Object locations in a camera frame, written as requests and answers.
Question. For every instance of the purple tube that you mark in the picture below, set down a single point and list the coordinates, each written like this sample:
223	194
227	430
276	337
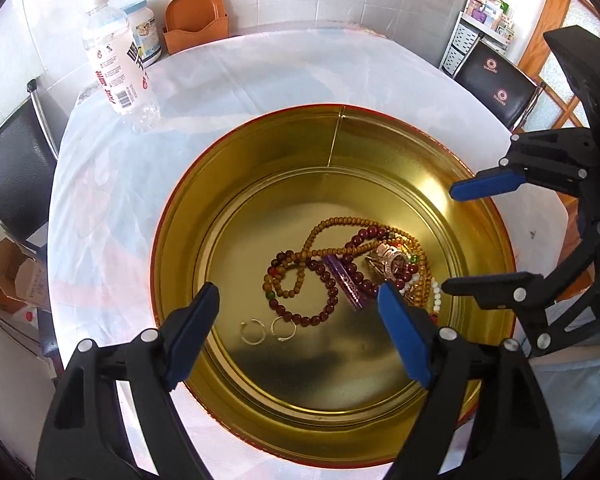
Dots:
345	282

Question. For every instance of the white blue-lidded jar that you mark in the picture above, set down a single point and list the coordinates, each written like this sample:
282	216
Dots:
147	30

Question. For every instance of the white tablecloth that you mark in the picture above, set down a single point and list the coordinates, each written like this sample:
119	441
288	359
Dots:
280	70

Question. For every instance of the white perforated storage rack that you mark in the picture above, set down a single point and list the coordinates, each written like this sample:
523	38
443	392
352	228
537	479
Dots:
462	42

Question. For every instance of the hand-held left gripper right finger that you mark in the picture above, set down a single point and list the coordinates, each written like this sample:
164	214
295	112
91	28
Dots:
405	335

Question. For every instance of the black chair with metal frame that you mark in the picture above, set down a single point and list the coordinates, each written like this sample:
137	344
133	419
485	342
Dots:
10	170

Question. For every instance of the clear plastic water bottle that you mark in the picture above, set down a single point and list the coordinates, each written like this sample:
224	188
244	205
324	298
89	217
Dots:
115	60

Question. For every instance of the colourful small boxes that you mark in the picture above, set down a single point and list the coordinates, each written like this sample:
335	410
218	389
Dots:
490	12

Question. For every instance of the red round tin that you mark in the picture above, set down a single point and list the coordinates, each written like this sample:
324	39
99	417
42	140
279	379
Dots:
280	170

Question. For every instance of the black chair with round logos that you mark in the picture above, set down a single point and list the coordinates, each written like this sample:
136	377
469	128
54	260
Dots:
495	80

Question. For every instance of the cardboard box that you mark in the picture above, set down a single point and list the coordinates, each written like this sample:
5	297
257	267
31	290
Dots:
15	275

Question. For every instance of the wooden door with frosted glass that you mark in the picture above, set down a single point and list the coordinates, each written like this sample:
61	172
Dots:
555	0

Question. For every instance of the gold wristwatch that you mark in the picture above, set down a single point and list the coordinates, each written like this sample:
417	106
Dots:
392	260

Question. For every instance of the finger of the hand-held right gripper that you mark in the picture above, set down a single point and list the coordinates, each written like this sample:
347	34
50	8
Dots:
480	285
480	185

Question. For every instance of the orange plastic holder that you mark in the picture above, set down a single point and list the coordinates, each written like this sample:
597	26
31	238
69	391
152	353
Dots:
195	25

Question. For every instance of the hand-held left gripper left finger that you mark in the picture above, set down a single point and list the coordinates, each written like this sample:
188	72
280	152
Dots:
195	330

